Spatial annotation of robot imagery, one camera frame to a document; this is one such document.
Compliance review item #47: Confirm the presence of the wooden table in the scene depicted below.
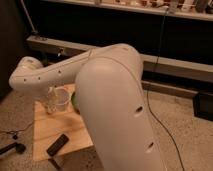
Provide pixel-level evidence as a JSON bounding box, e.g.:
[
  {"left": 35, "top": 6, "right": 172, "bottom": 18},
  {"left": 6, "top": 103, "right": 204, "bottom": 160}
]
[{"left": 33, "top": 83, "right": 94, "bottom": 171}]

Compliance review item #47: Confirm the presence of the green bowl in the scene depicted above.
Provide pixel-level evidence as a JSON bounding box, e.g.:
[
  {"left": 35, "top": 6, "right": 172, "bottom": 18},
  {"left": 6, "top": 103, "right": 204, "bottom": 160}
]
[{"left": 71, "top": 92, "right": 79, "bottom": 111}]

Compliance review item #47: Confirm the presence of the white ceramic cup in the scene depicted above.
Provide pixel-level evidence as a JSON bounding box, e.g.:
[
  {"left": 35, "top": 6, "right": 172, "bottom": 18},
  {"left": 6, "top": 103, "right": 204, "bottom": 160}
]
[{"left": 53, "top": 88, "right": 70, "bottom": 112}]

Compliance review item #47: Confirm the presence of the black tool on floor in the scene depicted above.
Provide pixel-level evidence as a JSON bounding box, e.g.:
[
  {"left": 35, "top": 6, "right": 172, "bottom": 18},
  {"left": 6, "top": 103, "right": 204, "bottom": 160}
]
[{"left": 0, "top": 142, "right": 26, "bottom": 155}]

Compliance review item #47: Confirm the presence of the black floor cable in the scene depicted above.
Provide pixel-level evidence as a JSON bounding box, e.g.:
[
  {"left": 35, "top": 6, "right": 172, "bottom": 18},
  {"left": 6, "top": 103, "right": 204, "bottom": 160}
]
[{"left": 0, "top": 121, "right": 35, "bottom": 140}]

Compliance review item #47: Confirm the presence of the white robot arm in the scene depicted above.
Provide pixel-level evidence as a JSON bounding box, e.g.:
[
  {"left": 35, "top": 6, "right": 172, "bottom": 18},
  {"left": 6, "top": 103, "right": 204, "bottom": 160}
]
[{"left": 9, "top": 43, "right": 167, "bottom": 171}]

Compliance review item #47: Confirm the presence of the black remote control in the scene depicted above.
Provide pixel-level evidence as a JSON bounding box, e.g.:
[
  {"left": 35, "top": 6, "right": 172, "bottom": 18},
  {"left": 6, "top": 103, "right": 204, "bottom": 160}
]
[{"left": 46, "top": 134, "right": 69, "bottom": 156}]

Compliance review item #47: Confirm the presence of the long low bench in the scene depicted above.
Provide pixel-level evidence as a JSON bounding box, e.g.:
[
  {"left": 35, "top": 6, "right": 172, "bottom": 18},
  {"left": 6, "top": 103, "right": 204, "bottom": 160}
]
[{"left": 27, "top": 35, "right": 213, "bottom": 98}]

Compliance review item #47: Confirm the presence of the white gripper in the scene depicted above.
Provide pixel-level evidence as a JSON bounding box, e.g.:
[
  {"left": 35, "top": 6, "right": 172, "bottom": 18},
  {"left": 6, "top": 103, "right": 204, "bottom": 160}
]
[{"left": 42, "top": 94, "right": 57, "bottom": 114}]

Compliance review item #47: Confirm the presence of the black hanging cable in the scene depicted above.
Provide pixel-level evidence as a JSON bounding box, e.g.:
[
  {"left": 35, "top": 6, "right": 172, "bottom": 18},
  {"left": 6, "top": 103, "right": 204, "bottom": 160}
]
[{"left": 146, "top": 7, "right": 186, "bottom": 171}]

